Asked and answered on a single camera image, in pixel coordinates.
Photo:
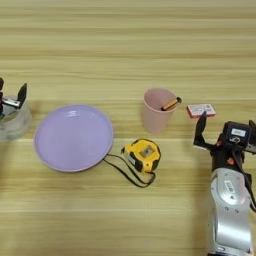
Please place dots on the small red white box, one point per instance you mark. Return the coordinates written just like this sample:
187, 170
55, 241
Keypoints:
201, 110

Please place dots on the clear adhesive tape roll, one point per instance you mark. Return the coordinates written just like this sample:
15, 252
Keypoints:
16, 125

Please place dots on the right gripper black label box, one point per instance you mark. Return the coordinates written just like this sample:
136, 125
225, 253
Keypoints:
236, 133

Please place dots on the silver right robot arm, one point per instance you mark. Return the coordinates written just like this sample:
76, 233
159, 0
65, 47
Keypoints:
230, 213

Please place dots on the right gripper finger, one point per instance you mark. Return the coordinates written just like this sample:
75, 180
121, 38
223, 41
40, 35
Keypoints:
253, 133
200, 128

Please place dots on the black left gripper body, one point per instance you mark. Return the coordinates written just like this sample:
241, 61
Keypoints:
10, 102

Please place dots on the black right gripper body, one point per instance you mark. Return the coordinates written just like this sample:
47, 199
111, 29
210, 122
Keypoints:
221, 158

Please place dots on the purple plastic plate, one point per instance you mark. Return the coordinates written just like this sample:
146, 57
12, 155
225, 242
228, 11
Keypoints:
73, 140

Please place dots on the pink plastic cup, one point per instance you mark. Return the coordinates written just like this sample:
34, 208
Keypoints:
155, 120

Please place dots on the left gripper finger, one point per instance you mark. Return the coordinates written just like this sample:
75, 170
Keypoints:
22, 95
1, 86

